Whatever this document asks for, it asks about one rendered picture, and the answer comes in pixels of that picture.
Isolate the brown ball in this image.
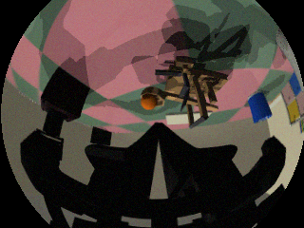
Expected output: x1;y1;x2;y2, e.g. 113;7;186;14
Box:
141;94;157;110

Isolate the beige flat rectangular board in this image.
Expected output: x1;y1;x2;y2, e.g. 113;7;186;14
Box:
166;111;212;124

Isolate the blue mug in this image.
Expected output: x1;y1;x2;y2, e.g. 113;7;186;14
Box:
247;90;271;124

